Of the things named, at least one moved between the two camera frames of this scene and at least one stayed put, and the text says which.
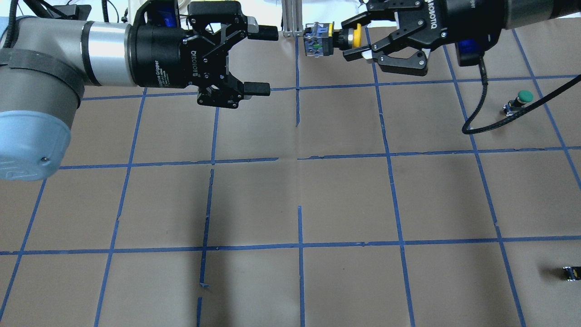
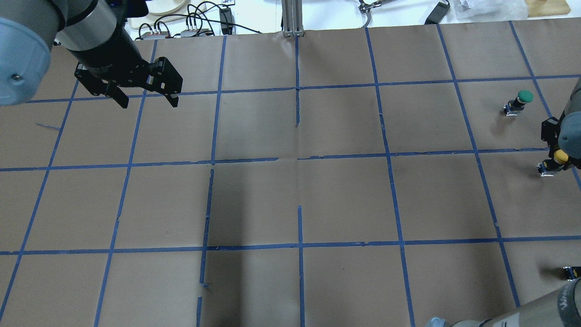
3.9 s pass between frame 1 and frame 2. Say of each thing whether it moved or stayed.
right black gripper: moved
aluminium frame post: stayed
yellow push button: moved
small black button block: stayed
